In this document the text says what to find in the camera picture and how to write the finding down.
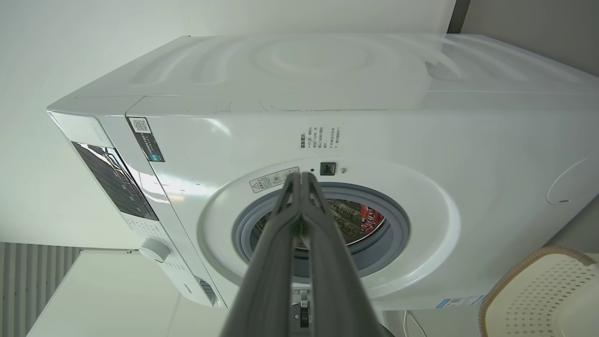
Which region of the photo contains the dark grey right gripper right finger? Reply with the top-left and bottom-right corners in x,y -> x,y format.
301,172 -> 396,337

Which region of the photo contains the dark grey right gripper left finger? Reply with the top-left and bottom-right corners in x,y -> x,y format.
220,173 -> 303,337

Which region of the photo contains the red cloth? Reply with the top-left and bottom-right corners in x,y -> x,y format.
360,204 -> 386,234

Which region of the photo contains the washing machine drum opening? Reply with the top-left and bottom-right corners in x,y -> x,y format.
253,198 -> 387,249

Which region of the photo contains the white washing machine dial knob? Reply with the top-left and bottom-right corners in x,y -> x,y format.
139,238 -> 172,263

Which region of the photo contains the black washing machine control panel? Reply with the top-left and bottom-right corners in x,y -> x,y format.
72,141 -> 160,221

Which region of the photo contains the beige perforated laundry basket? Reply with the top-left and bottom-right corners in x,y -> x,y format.
478,247 -> 599,337

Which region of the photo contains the white round filter cover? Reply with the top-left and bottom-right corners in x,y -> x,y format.
546,156 -> 599,205

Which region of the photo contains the metal door hinge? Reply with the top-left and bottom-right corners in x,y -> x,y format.
293,289 -> 312,329

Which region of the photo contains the white warning label sticker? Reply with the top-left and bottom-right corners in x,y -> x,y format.
249,167 -> 300,194

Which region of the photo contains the blue energy label sticker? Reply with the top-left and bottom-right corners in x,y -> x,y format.
436,295 -> 485,309

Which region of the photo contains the white cabinet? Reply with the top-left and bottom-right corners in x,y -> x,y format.
26,249 -> 226,337

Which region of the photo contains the white front-load washing machine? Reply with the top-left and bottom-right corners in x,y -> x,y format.
47,33 -> 599,312

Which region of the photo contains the dark QR code sticker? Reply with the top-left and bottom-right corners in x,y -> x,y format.
128,117 -> 166,163

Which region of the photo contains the white power cable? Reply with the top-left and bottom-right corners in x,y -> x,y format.
403,311 -> 427,337

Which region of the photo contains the grey ribbed wall panel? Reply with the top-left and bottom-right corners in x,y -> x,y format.
0,242 -> 83,337

